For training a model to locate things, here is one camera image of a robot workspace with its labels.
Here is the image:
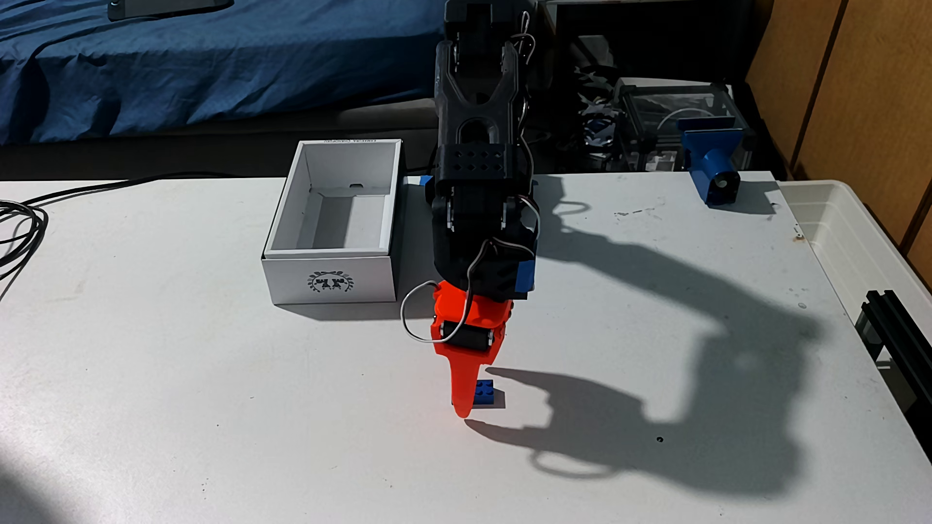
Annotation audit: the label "wooden cabinet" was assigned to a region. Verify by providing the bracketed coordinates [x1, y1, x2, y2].
[743, 0, 932, 288]

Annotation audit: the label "white gripper motor cable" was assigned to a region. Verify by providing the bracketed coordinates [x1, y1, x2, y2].
[400, 236, 541, 345]

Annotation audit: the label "blue white electronic part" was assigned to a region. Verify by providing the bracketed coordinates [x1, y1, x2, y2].
[580, 102, 620, 150]

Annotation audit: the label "clear acrylic case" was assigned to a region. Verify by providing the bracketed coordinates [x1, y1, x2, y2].
[612, 79, 754, 173]

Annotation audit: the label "dark flat device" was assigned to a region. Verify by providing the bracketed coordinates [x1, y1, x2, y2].
[108, 0, 235, 23]

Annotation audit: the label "grey bed base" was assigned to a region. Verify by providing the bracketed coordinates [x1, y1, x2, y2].
[0, 98, 441, 183]

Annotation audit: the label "blue bed sheet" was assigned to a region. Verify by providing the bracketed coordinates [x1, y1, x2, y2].
[0, 0, 449, 147]

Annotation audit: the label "white plastic bin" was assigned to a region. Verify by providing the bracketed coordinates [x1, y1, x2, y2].
[778, 180, 932, 409]

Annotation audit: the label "black cable bundle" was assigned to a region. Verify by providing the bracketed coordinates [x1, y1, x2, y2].
[0, 172, 245, 292]

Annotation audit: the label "white cardboard box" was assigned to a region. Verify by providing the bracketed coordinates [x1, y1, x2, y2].
[262, 139, 403, 305]

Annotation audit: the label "blue printed clamp mount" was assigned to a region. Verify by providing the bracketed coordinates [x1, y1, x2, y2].
[677, 116, 745, 208]

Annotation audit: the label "black aluminium extrusion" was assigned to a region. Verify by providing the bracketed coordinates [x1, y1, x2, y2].
[855, 290, 932, 463]

